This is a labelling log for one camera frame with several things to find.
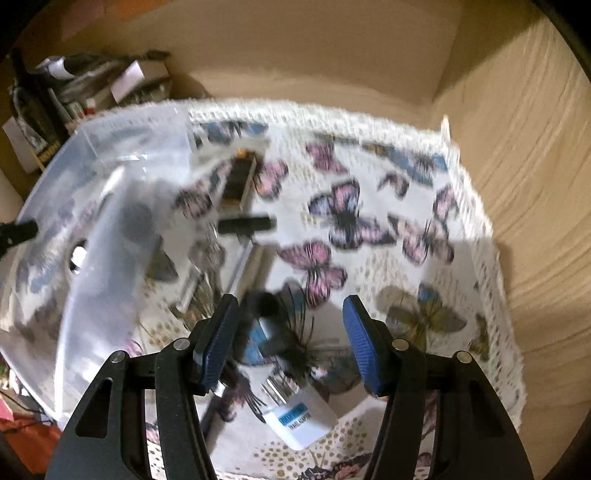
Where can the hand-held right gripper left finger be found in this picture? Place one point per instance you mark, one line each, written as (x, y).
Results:
(217, 350)

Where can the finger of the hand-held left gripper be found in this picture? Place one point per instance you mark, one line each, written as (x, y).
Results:
(18, 231)

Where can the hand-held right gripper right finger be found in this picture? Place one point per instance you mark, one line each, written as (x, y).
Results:
(367, 350)

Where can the white charger plug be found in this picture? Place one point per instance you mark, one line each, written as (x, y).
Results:
(302, 422)

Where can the clear plastic box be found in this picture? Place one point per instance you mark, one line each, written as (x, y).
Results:
(115, 147)

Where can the brown tube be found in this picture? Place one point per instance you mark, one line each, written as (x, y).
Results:
(239, 177)

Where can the dark wine bottle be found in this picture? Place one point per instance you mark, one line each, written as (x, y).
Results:
(34, 120)

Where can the butterfly print lace cloth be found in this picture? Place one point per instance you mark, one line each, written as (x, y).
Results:
(369, 184)

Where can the stack of papers and magazines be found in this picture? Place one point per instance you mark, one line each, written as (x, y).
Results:
(92, 78)

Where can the white card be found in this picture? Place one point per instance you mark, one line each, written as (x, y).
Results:
(127, 81)

